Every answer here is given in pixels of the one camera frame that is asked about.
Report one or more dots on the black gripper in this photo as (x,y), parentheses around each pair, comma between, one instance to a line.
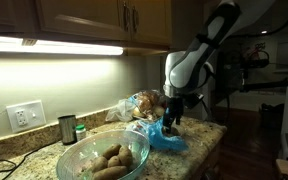
(176,106)

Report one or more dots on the blue clear plastic potato bag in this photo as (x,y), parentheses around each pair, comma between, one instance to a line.
(157,139)

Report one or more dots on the large brown potato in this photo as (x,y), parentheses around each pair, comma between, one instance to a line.
(111,173)

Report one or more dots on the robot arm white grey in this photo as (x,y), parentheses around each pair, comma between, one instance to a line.
(182,68)

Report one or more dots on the bag of bread rolls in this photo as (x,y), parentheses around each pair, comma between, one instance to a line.
(148,105)

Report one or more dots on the potato in bowl right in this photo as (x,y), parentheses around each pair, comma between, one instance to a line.
(125,156)

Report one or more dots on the glass bowl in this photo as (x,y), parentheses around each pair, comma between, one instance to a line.
(76,162)

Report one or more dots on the small white green-capped bottle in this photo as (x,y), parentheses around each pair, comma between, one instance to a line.
(80,132)

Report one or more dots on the upper wooden cabinet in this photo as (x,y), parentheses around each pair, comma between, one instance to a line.
(130,23)

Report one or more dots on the stainless steel cup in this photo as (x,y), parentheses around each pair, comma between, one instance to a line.
(67,126)

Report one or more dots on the under-cabinet light strip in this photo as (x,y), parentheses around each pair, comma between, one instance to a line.
(22,45)

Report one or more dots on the white wall outlet plate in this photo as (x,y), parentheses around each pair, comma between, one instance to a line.
(26,116)

